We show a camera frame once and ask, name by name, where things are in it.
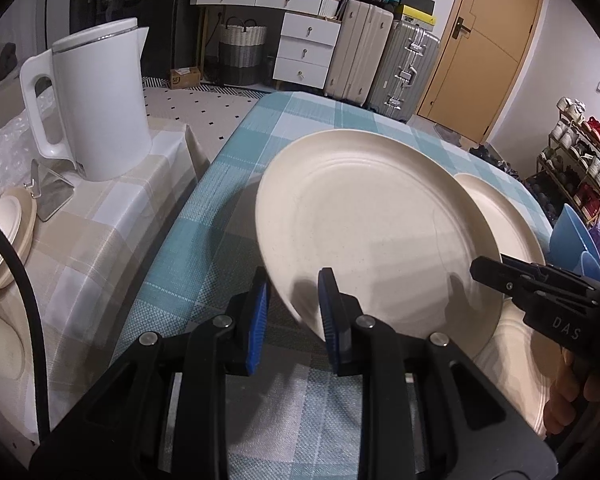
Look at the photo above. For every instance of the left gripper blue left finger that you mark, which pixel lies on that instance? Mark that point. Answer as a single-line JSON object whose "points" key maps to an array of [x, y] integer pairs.
{"points": [[158, 412]]}

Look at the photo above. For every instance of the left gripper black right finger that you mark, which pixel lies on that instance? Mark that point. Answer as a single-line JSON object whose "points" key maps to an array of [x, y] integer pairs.
{"points": [[427, 411]]}

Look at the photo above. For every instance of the blue bowl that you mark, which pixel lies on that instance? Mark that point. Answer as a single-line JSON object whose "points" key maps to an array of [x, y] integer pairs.
{"points": [[568, 240], [589, 267]]}

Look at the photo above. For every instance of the cream plate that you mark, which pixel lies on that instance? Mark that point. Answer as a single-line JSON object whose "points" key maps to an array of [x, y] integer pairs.
{"points": [[398, 231], [514, 236], [522, 363]]}

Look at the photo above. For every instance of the person's right hand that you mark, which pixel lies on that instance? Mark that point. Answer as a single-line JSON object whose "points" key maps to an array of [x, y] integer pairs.
{"points": [[560, 411]]}

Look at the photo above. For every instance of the teal plaid tablecloth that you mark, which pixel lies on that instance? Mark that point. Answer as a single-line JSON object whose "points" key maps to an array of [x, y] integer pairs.
{"points": [[293, 418]]}

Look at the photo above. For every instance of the wooden shoe rack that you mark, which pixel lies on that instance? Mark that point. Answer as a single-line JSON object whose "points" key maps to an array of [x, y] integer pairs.
{"points": [[572, 158]]}

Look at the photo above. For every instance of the beige plaid tablecloth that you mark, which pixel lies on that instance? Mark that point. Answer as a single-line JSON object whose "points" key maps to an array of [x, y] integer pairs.
{"points": [[87, 262]]}

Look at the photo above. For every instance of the wooden door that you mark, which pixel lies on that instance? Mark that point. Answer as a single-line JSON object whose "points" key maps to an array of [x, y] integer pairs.
{"points": [[483, 49]]}

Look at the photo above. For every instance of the silver suitcase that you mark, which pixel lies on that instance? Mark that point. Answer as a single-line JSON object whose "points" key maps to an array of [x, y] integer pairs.
{"points": [[403, 72]]}

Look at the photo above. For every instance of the dotted beige rug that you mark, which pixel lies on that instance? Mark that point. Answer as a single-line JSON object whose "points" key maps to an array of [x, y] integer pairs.
{"points": [[212, 112]]}

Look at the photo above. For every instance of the brown cardboard box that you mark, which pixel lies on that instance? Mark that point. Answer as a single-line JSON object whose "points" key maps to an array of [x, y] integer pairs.
{"points": [[186, 77]]}

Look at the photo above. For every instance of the white electric kettle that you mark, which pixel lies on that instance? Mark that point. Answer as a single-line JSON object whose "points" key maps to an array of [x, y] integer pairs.
{"points": [[98, 91]]}

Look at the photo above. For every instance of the beige suitcase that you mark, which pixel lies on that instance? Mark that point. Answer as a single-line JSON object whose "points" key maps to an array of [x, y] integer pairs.
{"points": [[363, 35]]}

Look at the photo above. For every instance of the woven laundry basket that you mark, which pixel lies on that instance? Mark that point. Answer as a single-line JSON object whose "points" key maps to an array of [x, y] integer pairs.
{"points": [[241, 44]]}

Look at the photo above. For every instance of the white drawer desk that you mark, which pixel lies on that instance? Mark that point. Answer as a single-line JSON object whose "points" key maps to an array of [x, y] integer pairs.
{"points": [[301, 39]]}

